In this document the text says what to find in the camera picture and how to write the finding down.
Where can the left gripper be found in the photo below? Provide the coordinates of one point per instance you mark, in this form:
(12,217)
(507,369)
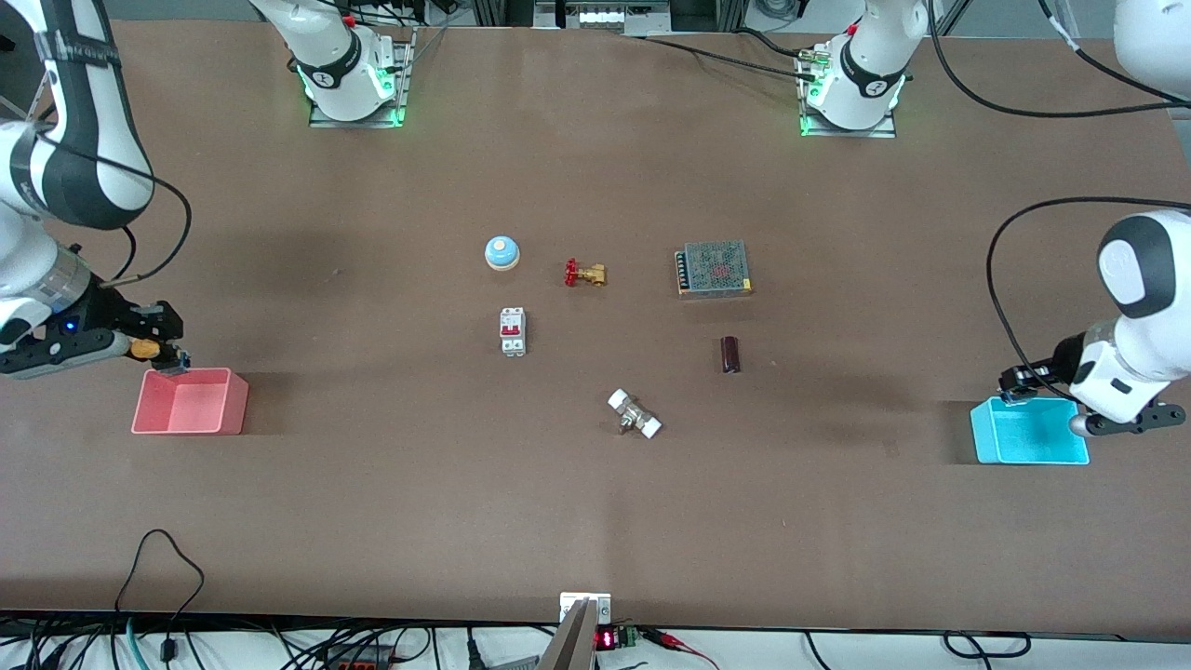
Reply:
(1062,359)

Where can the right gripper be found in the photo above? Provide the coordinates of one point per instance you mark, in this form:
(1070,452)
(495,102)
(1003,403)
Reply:
(112,314)

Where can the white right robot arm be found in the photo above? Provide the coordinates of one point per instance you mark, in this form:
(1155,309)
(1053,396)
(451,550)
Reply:
(337,70)

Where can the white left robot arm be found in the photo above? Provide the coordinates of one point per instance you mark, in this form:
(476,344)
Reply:
(865,79)

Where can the blue plastic box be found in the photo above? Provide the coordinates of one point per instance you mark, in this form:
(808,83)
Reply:
(1031,437)

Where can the pink plastic box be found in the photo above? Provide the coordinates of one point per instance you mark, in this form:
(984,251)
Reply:
(191,405)

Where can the dark brown cylinder capacitor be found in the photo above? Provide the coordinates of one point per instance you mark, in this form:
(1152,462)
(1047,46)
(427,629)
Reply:
(730,355)

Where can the metal mesh power supply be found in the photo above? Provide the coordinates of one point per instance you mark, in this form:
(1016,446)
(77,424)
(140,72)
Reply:
(715,268)

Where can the blue service bell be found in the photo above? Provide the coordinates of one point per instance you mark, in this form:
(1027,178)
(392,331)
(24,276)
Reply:
(501,252)

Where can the white circuit breaker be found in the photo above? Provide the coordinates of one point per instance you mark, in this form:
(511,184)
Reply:
(513,331)

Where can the metal fitting with white caps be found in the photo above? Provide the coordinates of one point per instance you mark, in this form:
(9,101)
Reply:
(635,414)

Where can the red alligator clip lead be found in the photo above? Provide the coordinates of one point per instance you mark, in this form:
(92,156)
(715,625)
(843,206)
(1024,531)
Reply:
(679,642)

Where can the red digit display module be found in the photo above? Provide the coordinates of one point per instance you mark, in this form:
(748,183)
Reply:
(616,638)

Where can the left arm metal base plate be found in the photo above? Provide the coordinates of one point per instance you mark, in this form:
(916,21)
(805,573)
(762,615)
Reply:
(851,132)

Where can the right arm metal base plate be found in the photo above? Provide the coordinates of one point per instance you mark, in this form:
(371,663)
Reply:
(402,93)

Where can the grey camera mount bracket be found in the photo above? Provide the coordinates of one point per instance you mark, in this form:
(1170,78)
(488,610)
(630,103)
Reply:
(582,633)

